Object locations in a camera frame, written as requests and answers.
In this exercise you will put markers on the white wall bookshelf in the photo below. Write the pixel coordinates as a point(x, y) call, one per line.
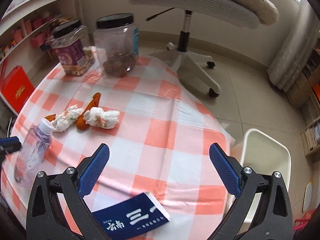
point(26, 28)

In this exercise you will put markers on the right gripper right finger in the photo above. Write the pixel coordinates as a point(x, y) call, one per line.
point(273, 216)

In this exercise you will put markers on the white bathroom scale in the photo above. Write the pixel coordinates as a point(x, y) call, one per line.
point(307, 197)

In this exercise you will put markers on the white tissue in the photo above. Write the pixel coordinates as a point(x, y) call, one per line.
point(66, 119)
point(97, 117)

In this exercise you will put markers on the red gift box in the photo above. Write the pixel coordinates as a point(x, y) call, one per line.
point(17, 88)

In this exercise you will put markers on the red stool leg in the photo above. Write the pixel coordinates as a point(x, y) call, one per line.
point(301, 223)

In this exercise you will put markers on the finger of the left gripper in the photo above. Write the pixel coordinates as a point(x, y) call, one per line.
point(11, 144)

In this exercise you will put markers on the clear jar with nuts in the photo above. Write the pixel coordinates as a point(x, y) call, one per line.
point(117, 42)

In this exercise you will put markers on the purple label nut jar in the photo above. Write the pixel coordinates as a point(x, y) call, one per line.
point(72, 46)

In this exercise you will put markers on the white trash bin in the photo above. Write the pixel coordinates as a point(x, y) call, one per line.
point(264, 155)

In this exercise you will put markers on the blue cigarette box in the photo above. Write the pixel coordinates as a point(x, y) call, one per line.
point(133, 217)

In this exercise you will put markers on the red white checkered tablecloth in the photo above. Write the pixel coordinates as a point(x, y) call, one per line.
point(160, 144)

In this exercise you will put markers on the small orange peel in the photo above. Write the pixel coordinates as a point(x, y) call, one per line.
point(51, 118)

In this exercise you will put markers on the wooden desk with shelves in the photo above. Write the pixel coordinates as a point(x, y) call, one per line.
point(304, 94)

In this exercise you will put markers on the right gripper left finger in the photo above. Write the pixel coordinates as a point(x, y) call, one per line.
point(45, 217)

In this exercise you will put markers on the clear plastic water bottle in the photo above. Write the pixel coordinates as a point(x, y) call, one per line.
point(31, 155)

